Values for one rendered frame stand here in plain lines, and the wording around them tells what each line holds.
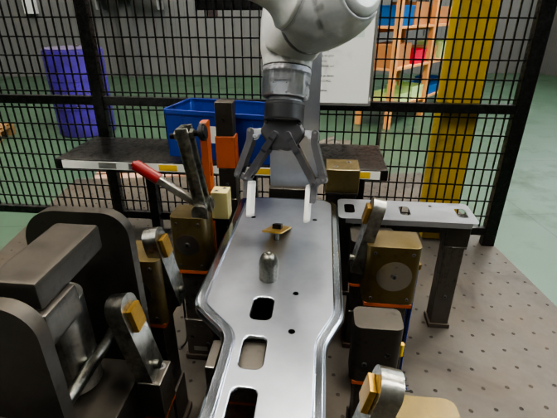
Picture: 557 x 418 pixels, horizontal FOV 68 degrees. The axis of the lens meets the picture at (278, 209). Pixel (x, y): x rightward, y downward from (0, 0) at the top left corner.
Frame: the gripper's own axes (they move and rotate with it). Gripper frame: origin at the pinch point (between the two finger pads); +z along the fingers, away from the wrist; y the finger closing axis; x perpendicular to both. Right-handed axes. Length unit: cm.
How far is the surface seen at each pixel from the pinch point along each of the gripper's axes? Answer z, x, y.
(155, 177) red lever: -4.8, -9.0, -21.1
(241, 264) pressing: 9.1, -9.9, -3.3
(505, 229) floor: 28, 245, 101
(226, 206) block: 0.8, 2.4, -11.6
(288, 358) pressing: 15.8, -27.1, 9.7
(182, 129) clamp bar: -13.3, -11.9, -14.4
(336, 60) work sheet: -38, 43, 3
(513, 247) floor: 36, 221, 101
